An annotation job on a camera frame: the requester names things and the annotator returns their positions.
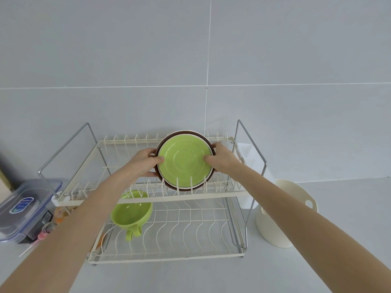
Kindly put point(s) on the person's right hand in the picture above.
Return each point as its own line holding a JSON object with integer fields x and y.
{"x": 224, "y": 161}

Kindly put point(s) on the person's left hand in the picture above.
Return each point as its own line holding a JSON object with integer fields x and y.
{"x": 140, "y": 164}

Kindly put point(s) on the person's left thumb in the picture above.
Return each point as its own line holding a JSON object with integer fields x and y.
{"x": 157, "y": 161}

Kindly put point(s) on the person's right thumb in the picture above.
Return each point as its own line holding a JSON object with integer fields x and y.
{"x": 209, "y": 159}

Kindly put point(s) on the green plate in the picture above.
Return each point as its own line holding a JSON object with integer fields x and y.
{"x": 184, "y": 160}

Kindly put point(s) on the brown plate with white rim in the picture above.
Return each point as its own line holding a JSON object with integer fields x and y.
{"x": 200, "y": 136}

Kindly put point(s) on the person's right forearm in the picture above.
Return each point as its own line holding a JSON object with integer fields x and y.
{"x": 305, "y": 228}

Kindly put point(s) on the person's left forearm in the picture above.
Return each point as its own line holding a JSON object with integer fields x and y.
{"x": 76, "y": 228}

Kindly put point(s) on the white cutlery holder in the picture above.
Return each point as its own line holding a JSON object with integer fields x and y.
{"x": 250, "y": 155}

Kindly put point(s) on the green cup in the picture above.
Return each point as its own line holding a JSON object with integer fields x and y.
{"x": 131, "y": 215}

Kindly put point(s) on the white two-tier dish rack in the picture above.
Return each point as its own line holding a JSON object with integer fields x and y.
{"x": 183, "y": 228}

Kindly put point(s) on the cream plastic colander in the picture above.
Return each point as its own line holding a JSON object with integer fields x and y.
{"x": 281, "y": 216}

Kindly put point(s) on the orange packet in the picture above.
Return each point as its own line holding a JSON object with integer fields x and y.
{"x": 60, "y": 215}

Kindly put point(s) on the black box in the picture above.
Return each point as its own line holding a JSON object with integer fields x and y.
{"x": 41, "y": 221}

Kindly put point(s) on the pink small object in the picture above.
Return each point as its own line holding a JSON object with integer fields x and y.
{"x": 43, "y": 235}

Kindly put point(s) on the clear plastic container blue lid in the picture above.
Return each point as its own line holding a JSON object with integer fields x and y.
{"x": 21, "y": 207}

